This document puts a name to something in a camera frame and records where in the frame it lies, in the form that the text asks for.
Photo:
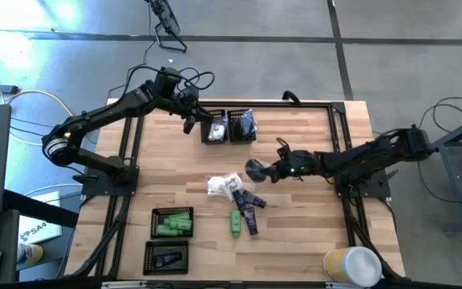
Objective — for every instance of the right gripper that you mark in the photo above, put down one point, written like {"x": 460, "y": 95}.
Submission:
{"x": 299, "y": 164}

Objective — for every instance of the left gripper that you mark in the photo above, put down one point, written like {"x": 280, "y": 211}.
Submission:
{"x": 185, "y": 109}

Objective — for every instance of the vanity pack cotton swab bag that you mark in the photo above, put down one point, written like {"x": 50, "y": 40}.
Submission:
{"x": 216, "y": 131}
{"x": 216, "y": 188}
{"x": 234, "y": 184}

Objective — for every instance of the small green plastic bottle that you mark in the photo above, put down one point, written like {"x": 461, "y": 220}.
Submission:
{"x": 181, "y": 224}
{"x": 181, "y": 216}

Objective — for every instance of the small green packet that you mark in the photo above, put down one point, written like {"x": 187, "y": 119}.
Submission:
{"x": 167, "y": 231}

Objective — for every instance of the dark blue squeeze tube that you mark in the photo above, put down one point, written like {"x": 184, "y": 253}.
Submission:
{"x": 167, "y": 259}
{"x": 252, "y": 222}
{"x": 255, "y": 199}
{"x": 240, "y": 200}

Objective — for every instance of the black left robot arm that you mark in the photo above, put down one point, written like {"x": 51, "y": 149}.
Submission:
{"x": 110, "y": 110}

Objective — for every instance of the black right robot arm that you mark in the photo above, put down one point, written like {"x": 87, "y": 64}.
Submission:
{"x": 359, "y": 154}

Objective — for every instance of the black slotted plastic basket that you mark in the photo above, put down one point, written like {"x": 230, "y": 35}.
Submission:
{"x": 148, "y": 261}
{"x": 156, "y": 214}
{"x": 216, "y": 115}
{"x": 234, "y": 113}

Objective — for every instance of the black table clamp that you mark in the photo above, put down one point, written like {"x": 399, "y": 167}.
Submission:
{"x": 291, "y": 96}

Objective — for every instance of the black floor fan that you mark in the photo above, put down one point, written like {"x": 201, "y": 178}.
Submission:
{"x": 167, "y": 18}

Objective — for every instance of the yellow white cylindrical container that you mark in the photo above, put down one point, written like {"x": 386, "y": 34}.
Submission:
{"x": 353, "y": 267}

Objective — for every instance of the black desk leg beam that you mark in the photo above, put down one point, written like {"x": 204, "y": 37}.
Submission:
{"x": 42, "y": 208}

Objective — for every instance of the grey metal side table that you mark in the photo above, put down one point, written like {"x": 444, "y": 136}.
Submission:
{"x": 451, "y": 136}

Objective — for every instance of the white printed cardboard box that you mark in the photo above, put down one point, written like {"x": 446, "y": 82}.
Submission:
{"x": 40, "y": 225}

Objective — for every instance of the yellow white can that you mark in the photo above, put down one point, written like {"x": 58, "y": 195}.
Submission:
{"x": 30, "y": 253}

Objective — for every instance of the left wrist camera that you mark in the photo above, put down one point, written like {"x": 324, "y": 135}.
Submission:
{"x": 189, "y": 96}

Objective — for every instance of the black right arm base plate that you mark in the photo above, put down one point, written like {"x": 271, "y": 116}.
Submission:
{"x": 375, "y": 188}

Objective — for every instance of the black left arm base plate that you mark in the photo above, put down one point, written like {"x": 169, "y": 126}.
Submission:
{"x": 90, "y": 188}

